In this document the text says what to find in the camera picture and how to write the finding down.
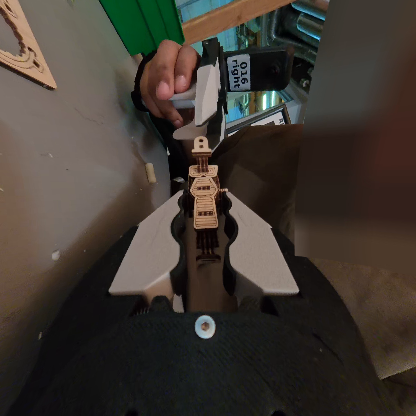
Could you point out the wooden puzzle sheet round holes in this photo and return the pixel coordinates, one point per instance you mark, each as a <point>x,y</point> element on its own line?
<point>19,39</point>

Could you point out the person's right hand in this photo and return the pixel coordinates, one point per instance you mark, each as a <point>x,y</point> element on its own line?
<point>162,71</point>

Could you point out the black framed white sign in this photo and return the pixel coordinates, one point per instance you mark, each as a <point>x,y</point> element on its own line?
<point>260,120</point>

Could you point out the person's olive clothing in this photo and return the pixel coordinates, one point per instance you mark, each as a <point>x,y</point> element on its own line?
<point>260,162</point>

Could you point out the wooden model motorcycle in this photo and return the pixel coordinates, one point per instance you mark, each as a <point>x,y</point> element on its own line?
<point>204,208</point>

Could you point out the metal duct pipes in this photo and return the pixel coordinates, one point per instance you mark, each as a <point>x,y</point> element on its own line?
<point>292,29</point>

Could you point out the small white wax cylinder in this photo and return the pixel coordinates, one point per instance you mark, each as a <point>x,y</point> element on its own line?
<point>150,173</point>

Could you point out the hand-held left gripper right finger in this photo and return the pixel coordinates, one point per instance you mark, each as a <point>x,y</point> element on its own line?
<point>260,260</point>

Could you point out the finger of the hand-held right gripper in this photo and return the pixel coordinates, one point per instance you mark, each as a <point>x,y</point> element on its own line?
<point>223,135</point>
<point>208,94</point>

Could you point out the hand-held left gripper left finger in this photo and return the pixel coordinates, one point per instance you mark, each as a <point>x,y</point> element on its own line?
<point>149,253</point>

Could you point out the green board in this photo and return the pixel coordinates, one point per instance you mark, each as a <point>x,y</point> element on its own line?
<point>146,22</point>

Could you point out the wooden beam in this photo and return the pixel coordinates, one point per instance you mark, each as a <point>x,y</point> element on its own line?
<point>227,16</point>

